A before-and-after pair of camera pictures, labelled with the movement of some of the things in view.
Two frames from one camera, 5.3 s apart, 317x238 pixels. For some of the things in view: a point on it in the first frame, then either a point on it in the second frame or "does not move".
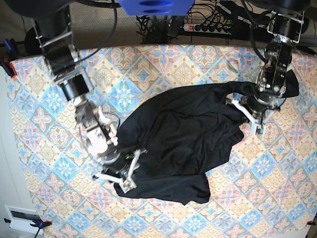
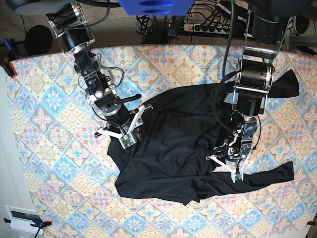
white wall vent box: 21,219 does not move
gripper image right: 259,105 → 231,149
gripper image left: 117,163 → 111,108
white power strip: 208,28 does not move
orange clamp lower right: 310,222 does not move
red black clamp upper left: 11,54 does not move
